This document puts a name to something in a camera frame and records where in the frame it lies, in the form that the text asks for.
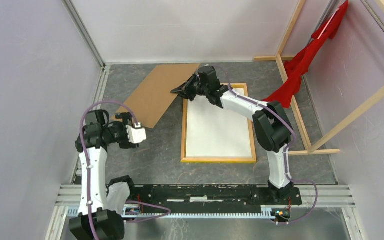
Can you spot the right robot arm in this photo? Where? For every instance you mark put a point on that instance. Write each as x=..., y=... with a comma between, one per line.
x=272, y=127

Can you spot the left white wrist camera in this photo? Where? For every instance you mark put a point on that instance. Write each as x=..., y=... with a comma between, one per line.
x=136, y=133

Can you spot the aluminium rail frame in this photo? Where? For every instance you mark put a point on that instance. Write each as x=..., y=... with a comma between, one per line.
x=313, y=196

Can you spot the red cloth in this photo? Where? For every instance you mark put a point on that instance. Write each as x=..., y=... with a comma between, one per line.
x=300, y=64

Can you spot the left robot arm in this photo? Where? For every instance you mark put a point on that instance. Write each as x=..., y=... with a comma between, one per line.
x=100, y=210

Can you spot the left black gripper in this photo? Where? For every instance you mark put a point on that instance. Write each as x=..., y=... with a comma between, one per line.
x=127, y=120

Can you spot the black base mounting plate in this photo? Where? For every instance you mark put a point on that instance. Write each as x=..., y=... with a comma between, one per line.
x=212, y=199

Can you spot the building photo print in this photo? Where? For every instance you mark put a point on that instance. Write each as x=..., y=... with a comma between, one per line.
x=218, y=129

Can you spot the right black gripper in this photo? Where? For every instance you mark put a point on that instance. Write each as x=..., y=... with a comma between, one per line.
x=185, y=90

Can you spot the yellow wooden picture frame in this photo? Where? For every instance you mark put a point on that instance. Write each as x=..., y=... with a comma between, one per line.
x=183, y=132

